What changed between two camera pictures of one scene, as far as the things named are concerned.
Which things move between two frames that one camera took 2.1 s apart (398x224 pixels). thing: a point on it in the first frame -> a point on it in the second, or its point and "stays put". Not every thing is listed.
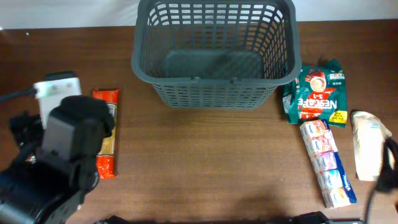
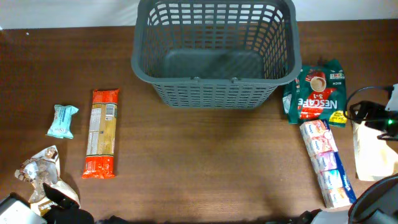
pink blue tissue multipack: x=326 y=164 stays put
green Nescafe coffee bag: x=318 y=92 stays put
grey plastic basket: x=216 y=54 stays put
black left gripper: x=18 y=125 -> x=58 y=199
